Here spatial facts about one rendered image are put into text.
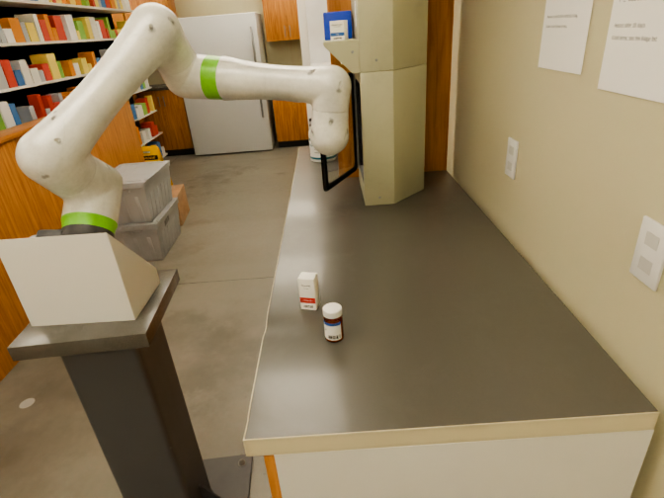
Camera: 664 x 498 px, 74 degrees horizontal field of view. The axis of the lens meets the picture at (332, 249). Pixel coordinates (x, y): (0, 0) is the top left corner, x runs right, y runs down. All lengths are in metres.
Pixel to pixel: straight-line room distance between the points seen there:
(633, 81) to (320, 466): 0.88
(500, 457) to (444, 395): 0.14
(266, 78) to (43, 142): 0.55
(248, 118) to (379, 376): 5.93
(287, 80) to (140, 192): 2.42
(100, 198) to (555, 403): 1.11
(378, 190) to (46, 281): 1.08
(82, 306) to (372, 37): 1.15
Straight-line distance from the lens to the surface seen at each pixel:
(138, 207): 3.60
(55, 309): 1.28
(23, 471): 2.42
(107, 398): 1.40
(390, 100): 1.60
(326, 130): 1.23
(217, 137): 6.77
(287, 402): 0.87
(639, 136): 0.97
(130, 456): 1.55
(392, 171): 1.65
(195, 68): 1.35
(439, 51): 1.99
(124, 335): 1.17
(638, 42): 1.00
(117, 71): 1.22
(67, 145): 1.17
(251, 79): 1.29
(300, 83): 1.24
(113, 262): 1.14
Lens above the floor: 1.55
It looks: 27 degrees down
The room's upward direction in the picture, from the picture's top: 5 degrees counter-clockwise
